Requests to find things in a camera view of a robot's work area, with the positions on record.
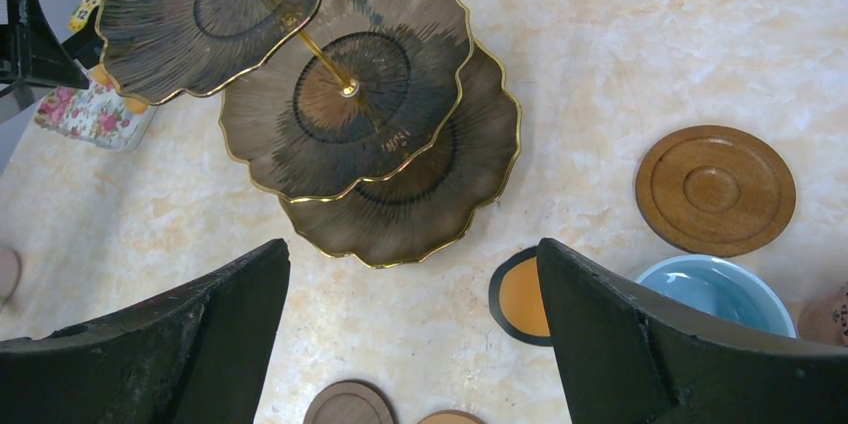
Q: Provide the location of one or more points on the light blue mug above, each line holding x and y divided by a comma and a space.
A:
722, 289

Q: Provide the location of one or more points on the large wooden saucer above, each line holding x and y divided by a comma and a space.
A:
715, 190

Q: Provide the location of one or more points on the black metal tongs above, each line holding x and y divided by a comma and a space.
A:
84, 48

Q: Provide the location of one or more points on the pink patterned mug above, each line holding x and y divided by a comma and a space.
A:
824, 319

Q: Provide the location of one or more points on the three-tier glass cake stand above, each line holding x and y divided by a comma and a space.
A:
382, 126

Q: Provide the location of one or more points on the light brown round coaster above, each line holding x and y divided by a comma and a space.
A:
450, 417

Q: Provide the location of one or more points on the dark brown round coaster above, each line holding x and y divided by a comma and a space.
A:
349, 402

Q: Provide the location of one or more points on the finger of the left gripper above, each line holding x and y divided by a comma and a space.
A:
31, 54

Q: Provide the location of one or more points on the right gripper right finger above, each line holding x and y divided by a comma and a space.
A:
627, 354

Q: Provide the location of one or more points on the black orange round coaster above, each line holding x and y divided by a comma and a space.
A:
515, 299

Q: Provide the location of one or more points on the floral serving tray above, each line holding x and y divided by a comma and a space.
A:
96, 115

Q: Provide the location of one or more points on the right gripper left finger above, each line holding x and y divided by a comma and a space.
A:
197, 353

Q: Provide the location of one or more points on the yellow round biscuit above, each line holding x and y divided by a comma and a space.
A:
98, 75
135, 106

